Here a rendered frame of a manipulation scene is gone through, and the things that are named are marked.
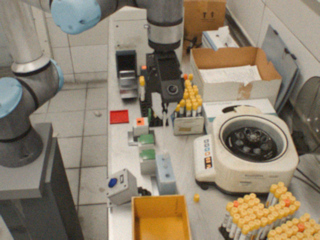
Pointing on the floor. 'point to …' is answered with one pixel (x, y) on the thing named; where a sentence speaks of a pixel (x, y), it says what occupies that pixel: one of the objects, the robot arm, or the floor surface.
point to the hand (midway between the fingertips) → (164, 116)
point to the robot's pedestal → (45, 207)
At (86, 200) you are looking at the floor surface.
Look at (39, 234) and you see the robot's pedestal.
